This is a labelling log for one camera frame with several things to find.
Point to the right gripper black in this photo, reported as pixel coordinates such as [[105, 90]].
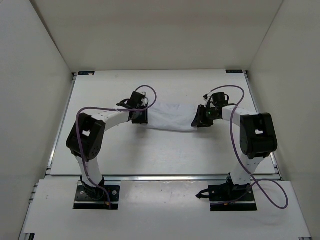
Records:
[[200, 121]]

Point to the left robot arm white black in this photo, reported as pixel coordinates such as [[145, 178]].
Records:
[[86, 137]]

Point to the aluminium rail front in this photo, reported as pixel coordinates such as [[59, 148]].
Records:
[[218, 177]]

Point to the aluminium frame right edge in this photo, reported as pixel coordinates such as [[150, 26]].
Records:
[[262, 105]]

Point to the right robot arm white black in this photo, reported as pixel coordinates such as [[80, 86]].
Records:
[[257, 137]]

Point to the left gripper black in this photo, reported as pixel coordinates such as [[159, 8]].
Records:
[[144, 119]]

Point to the right blue label sticker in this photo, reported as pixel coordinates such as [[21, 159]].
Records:
[[234, 71]]

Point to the left blue label sticker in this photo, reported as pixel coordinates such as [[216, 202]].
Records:
[[86, 73]]

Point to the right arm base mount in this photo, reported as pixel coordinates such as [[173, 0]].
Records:
[[229, 197]]

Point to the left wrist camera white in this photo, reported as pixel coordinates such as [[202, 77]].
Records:
[[144, 94]]

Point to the aluminium frame left edge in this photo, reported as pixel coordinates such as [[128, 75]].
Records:
[[30, 236]]

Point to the white skirt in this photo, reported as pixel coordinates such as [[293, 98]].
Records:
[[173, 117]]

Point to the blue label sticker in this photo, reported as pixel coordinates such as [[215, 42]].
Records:
[[234, 71], [86, 73]]

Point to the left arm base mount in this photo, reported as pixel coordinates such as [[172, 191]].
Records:
[[96, 199]]

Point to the aluminium frame edge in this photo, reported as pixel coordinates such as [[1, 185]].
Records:
[[262, 105], [30, 236]]

